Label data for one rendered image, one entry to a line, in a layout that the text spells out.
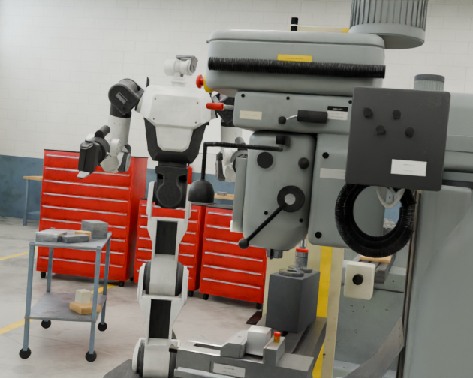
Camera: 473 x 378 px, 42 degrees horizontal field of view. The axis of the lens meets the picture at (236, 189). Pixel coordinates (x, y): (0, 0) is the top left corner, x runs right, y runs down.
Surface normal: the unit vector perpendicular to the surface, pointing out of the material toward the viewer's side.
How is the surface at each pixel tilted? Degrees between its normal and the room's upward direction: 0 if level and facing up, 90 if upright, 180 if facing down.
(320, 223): 90
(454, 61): 90
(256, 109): 90
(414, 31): 90
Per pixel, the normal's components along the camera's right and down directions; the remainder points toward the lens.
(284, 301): -0.41, 0.01
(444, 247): -0.59, -0.30
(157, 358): 0.07, -0.01
